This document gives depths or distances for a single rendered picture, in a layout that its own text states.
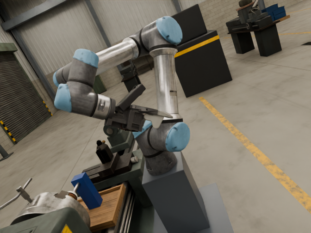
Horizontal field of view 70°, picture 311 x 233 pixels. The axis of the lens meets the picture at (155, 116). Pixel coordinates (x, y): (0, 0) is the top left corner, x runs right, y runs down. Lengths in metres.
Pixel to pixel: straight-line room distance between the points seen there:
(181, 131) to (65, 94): 0.44
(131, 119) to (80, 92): 0.17
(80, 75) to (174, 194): 0.67
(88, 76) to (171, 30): 0.39
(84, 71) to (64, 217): 0.49
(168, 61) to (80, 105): 0.40
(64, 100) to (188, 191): 0.67
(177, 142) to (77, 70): 0.44
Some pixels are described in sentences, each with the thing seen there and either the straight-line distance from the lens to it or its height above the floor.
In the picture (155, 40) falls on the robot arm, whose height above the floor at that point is 1.63.
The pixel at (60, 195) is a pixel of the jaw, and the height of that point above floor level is 1.20.
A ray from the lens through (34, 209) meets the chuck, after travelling 1.10.
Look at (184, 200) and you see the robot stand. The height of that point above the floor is 0.95.
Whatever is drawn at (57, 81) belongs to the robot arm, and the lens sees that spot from 0.83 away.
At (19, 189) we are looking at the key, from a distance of 1.14.
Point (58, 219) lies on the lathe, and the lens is 0.86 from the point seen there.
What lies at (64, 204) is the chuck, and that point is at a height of 1.18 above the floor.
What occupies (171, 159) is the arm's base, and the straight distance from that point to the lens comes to 1.03.
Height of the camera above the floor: 1.64
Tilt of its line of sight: 18 degrees down
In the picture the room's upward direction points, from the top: 25 degrees counter-clockwise
